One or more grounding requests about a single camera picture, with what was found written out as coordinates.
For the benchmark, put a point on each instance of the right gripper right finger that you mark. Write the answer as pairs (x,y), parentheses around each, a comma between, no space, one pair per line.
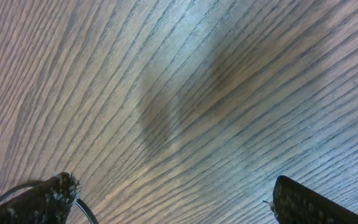
(294,203)

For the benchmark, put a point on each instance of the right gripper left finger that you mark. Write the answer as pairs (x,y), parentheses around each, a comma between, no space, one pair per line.
(40,201)

